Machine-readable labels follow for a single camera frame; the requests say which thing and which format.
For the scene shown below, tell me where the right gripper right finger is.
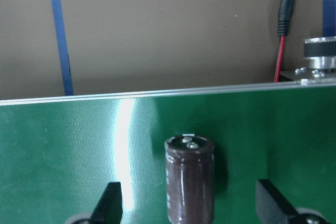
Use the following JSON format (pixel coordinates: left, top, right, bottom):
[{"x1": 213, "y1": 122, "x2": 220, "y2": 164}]
[{"x1": 256, "y1": 179, "x2": 299, "y2": 224}]

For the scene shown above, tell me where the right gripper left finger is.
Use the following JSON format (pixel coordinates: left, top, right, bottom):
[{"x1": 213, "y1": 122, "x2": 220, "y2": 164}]
[{"x1": 89, "y1": 182, "x2": 123, "y2": 224}]

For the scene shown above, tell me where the brown cylindrical capacitor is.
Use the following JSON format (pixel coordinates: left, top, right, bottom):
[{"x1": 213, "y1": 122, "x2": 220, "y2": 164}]
[{"x1": 164, "y1": 134, "x2": 215, "y2": 223}]

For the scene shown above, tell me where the green conveyor belt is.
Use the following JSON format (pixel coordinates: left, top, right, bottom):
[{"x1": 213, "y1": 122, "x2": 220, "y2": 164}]
[{"x1": 1, "y1": 71, "x2": 335, "y2": 223}]

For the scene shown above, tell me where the red black wire cable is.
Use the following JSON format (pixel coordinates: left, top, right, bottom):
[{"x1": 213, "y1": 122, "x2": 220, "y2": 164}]
[{"x1": 274, "y1": 0, "x2": 300, "y2": 83}]

